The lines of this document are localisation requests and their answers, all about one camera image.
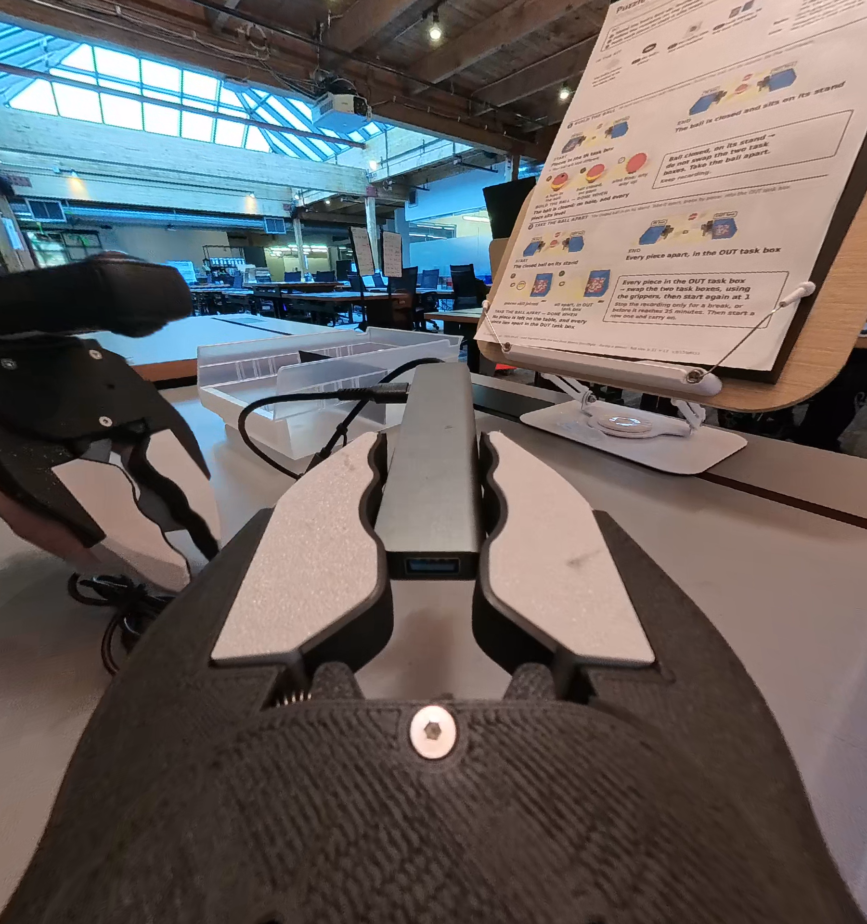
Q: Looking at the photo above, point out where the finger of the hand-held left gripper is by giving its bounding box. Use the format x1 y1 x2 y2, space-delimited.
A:
51 448 192 591
126 433 222 560

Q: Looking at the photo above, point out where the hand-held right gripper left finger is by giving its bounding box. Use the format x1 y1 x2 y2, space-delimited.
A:
209 431 394 667

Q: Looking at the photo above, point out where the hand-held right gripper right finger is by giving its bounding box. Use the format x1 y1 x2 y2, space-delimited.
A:
473 430 657 667

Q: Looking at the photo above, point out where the grey USB hub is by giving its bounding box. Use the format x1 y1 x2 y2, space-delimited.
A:
373 363 488 583

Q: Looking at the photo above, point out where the black USB cable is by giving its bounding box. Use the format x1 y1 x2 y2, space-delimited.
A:
67 385 410 676

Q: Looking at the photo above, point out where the grey desk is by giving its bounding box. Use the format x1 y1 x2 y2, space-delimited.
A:
0 375 867 924

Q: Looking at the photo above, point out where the clear plastic organizer box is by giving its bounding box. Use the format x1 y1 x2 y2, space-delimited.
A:
196 325 465 457

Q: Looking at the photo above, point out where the row of background office tables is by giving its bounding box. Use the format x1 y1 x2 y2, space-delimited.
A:
188 280 492 333

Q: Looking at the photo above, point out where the wooden document stand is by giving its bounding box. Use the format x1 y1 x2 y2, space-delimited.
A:
474 119 867 476

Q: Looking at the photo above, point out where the black monitor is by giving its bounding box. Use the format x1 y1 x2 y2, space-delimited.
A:
482 177 537 241

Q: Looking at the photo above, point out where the printed instruction sheet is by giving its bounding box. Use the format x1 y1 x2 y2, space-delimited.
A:
474 0 867 372

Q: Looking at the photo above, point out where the white ceiling projector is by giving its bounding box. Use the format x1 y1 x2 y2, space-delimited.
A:
312 90 371 125

